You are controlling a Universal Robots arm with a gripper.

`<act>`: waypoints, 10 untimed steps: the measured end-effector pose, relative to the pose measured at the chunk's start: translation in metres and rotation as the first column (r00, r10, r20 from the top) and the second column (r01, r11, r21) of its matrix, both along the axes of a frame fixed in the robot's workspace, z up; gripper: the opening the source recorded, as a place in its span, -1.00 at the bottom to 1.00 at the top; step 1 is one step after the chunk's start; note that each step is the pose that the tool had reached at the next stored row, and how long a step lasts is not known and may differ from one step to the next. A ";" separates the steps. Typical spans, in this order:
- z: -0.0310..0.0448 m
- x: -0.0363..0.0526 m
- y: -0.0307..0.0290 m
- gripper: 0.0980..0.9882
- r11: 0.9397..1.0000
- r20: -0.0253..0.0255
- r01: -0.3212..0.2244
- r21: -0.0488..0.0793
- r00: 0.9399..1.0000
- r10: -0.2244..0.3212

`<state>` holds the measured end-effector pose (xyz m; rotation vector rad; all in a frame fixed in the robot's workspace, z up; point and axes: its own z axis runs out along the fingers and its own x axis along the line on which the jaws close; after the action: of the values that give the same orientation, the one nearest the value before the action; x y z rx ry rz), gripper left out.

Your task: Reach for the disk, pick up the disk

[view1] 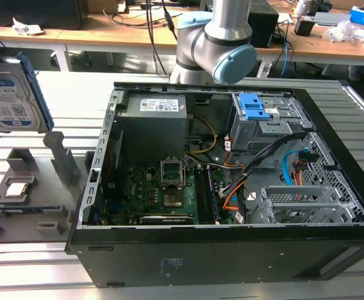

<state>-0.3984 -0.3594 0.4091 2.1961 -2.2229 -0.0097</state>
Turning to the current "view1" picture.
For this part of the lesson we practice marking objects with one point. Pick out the hard disk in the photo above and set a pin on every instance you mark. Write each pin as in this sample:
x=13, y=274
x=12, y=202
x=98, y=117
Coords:
x=7, y=100

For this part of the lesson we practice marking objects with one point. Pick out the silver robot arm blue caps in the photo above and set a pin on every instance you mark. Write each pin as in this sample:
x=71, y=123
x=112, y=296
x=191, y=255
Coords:
x=228, y=25

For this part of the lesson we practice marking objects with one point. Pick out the grey metal disk bay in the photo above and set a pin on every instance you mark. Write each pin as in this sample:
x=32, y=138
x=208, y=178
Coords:
x=263, y=132

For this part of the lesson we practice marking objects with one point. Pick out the crumpled white paper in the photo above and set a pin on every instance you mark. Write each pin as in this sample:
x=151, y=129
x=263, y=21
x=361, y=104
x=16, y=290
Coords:
x=27, y=27

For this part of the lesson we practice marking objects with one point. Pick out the black monitor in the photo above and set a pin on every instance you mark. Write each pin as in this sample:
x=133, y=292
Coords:
x=44, y=12

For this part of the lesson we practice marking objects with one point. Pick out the wooden desk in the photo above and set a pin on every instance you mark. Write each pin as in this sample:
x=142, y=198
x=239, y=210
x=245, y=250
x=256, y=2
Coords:
x=312, y=47
x=113, y=34

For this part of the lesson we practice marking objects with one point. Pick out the silver CPU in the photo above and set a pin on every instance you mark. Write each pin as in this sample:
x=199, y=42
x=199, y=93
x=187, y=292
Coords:
x=17, y=189

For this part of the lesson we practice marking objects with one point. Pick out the grey parts rack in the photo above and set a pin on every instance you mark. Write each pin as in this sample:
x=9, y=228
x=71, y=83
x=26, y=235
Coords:
x=44, y=200

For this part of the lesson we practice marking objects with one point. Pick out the loose RAM stick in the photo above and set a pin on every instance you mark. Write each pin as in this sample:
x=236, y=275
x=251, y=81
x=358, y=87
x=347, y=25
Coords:
x=28, y=211

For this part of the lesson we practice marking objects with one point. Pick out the grey power supply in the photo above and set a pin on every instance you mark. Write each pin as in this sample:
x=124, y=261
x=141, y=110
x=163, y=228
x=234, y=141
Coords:
x=150, y=131

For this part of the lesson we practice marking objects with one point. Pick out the green motherboard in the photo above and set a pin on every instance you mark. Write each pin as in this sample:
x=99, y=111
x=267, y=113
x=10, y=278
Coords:
x=144, y=193

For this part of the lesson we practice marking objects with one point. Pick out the CPU socket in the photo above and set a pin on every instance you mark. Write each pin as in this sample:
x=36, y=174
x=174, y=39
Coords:
x=171, y=175

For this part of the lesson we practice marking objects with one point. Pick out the silver chipset heatsink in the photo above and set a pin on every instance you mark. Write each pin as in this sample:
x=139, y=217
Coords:
x=172, y=200

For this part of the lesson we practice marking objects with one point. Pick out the black graphics card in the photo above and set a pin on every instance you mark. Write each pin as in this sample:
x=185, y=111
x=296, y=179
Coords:
x=164, y=219

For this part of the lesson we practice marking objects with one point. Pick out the black RAM slot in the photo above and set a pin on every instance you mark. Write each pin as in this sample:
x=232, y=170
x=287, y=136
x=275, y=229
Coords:
x=202, y=197

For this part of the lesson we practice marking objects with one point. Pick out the blue plastic bay latch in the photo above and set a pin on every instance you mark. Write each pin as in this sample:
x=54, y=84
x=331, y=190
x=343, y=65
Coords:
x=253, y=107

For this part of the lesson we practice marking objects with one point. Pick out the black box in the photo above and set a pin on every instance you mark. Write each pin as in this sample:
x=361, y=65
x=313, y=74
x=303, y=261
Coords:
x=263, y=25

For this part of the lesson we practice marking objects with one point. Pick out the black PC case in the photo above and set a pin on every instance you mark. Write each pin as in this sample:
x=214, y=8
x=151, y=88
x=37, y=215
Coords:
x=200, y=262

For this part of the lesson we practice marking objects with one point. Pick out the small black container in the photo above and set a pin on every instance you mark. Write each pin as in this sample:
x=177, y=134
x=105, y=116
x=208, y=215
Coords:
x=303, y=26

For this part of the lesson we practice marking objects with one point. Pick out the flat grey box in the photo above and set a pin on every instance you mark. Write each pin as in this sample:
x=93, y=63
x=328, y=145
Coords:
x=333, y=19

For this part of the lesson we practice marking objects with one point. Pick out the grey metal drive cage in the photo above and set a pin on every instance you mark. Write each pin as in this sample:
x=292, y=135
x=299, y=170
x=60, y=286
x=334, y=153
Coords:
x=297, y=203

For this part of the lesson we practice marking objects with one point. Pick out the crumpled clear plastic wrap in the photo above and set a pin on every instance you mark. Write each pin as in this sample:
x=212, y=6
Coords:
x=342, y=31

